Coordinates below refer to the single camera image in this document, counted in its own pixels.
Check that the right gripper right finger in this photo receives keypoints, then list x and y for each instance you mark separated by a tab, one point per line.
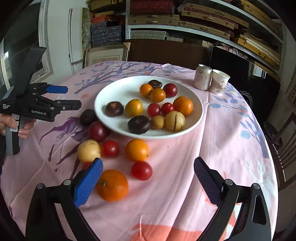
211	181

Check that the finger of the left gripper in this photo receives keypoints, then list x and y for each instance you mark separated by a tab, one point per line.
46	105
42	88

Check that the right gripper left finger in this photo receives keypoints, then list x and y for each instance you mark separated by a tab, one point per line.
85	181

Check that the person's left hand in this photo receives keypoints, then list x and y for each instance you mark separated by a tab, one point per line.
7	120

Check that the red cherry tomato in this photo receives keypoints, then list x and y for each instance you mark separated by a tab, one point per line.
86	165

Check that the large orange mandarin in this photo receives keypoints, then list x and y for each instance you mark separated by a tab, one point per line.
112	186

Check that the dark purple mangosteen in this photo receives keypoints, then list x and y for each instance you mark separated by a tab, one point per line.
88	117

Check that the pale yellow round fruit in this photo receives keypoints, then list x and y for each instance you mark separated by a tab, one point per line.
88	151

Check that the small red tomato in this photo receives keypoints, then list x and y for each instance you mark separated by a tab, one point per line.
110	148
153	109
167	108

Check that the dark red plum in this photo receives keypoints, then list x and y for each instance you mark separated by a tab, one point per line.
98	132

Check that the orange beside plate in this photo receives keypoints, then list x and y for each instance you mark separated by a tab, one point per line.
137	150

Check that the dark wooden chair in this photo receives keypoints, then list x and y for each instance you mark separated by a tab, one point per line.
283	153

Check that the framed picture leaning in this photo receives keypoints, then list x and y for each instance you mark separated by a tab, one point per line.
115	52

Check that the small tan fruit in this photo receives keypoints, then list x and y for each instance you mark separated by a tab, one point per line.
157	122

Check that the small orange citrus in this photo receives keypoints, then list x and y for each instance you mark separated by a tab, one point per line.
184	105

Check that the small orange on plate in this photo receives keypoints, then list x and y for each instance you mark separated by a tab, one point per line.
145	90

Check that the dark brown fruit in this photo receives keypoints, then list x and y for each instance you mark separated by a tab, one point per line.
155	84

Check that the small yellow-orange citrus on plate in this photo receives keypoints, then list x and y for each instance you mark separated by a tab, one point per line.
158	95

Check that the white paper cup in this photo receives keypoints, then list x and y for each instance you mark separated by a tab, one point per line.
218	82

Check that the white drink can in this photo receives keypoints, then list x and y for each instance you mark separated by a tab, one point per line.
203	76

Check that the white metal shelf unit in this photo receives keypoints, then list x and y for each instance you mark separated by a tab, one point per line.
250	27

